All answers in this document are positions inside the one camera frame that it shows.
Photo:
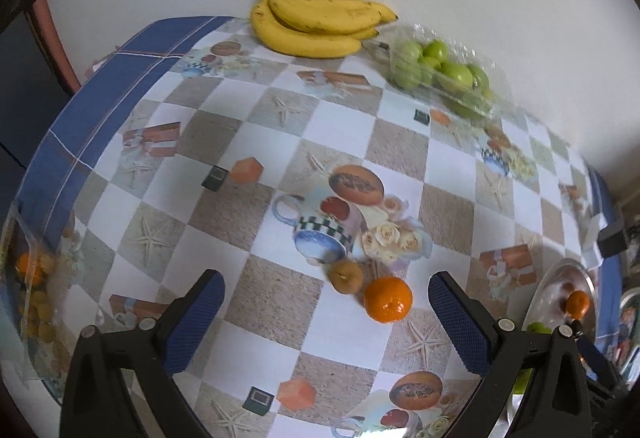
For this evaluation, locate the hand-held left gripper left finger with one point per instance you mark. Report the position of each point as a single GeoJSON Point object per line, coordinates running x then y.
{"type": "Point", "coordinates": [195, 318]}

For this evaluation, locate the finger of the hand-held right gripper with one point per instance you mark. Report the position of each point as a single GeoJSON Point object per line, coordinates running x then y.
{"type": "Point", "coordinates": [595, 355]}

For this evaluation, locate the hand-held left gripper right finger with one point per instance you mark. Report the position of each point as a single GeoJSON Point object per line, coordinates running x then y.
{"type": "Point", "coordinates": [460, 318]}

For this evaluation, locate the large orange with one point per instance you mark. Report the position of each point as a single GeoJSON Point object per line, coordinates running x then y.
{"type": "Point", "coordinates": [579, 305]}

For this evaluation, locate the green mango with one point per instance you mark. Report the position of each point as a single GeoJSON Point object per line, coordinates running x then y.
{"type": "Point", "coordinates": [540, 328]}

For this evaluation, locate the round metal plate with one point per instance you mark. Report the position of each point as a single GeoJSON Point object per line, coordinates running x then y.
{"type": "Point", "coordinates": [555, 275]}

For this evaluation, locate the colourful printed package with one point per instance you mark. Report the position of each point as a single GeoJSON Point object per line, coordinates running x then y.
{"type": "Point", "coordinates": [629, 328]}

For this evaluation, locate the small orange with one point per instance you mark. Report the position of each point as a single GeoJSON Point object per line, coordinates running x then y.
{"type": "Point", "coordinates": [387, 300]}

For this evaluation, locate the printed checkered tablecloth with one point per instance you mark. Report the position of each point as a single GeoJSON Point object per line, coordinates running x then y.
{"type": "Point", "coordinates": [240, 218]}

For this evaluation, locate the black power adapter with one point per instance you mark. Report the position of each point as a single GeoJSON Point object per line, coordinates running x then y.
{"type": "Point", "coordinates": [612, 240]}

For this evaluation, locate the small brown yellow fruit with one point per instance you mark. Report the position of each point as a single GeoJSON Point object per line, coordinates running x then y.
{"type": "Point", "coordinates": [345, 276]}

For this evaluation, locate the white plastic piece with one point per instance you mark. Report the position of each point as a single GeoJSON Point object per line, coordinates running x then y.
{"type": "Point", "coordinates": [592, 233]}

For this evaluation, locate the clear plastic fruit tray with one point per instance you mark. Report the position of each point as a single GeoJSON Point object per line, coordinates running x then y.
{"type": "Point", "coordinates": [35, 308]}

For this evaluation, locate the orange in clear tray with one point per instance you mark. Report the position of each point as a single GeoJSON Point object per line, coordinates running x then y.
{"type": "Point", "coordinates": [30, 269]}

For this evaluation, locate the clear plastic clamshell pack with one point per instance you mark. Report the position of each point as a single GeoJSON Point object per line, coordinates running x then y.
{"type": "Point", "coordinates": [440, 72]}

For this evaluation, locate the group of green limes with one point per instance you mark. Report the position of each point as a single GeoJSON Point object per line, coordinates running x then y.
{"type": "Point", "coordinates": [440, 67]}

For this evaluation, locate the reddish brown chair back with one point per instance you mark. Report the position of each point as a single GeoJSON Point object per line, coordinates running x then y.
{"type": "Point", "coordinates": [55, 42]}

